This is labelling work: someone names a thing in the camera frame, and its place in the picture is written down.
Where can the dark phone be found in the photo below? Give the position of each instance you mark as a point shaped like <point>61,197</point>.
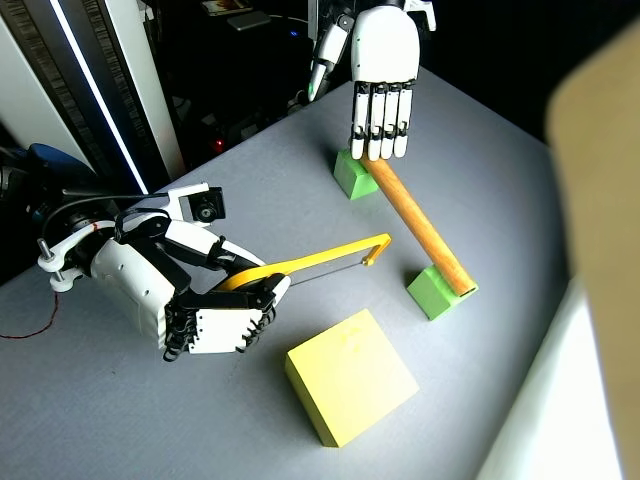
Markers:
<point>227,6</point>

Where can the white board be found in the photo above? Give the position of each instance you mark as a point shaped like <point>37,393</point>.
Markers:
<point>550,400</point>

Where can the green wooden support block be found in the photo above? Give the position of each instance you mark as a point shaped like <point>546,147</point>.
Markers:
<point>430,295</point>
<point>352,175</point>

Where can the black wrist camera, white bracket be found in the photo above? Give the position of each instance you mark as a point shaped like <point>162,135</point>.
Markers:
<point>205,210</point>

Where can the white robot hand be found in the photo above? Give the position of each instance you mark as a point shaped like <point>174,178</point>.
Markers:
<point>385,45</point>
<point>130,280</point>

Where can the blurred tan board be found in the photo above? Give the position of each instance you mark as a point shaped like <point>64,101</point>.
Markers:
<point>600,175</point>

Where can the white column with black strips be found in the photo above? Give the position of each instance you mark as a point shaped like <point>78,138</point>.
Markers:
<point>30,100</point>

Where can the grey table cloth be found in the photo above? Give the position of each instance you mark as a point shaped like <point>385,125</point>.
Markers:
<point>300,175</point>

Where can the large yellow wooden block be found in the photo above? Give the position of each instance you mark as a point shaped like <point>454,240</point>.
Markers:
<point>350,380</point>

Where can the round wooden dowel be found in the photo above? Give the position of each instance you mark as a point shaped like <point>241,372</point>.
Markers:
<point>415,220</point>

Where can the grey flat device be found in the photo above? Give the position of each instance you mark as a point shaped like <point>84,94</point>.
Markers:
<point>248,21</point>

